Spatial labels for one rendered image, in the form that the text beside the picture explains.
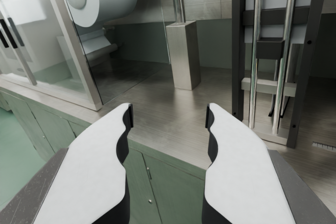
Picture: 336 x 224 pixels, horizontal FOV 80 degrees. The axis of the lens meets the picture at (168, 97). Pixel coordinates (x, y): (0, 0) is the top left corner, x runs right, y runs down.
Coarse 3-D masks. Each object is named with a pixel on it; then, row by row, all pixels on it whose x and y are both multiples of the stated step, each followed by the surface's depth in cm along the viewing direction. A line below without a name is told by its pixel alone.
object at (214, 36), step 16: (208, 32) 98; (224, 32) 94; (320, 32) 74; (208, 48) 103; (224, 48) 98; (320, 48) 76; (208, 64) 107; (224, 64) 102; (272, 64) 88; (320, 64) 78
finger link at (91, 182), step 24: (120, 120) 10; (72, 144) 9; (96, 144) 9; (120, 144) 9; (72, 168) 8; (96, 168) 8; (120, 168) 8; (48, 192) 7; (72, 192) 7; (96, 192) 7; (120, 192) 7; (48, 216) 6; (72, 216) 6; (96, 216) 6; (120, 216) 7
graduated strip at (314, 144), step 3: (312, 141) 52; (312, 144) 51; (315, 144) 51; (318, 144) 51; (321, 144) 51; (324, 144) 51; (327, 144) 51; (318, 147) 50; (321, 147) 50; (324, 147) 50; (327, 147) 50; (330, 147) 50; (333, 147) 49; (330, 150) 49; (333, 150) 49
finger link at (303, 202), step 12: (276, 156) 8; (276, 168) 8; (288, 168) 8; (288, 180) 7; (300, 180) 7; (288, 192) 7; (300, 192) 7; (312, 192) 7; (288, 204) 6; (300, 204) 6; (312, 204) 6; (324, 204) 6; (300, 216) 6; (312, 216) 6; (324, 216) 6
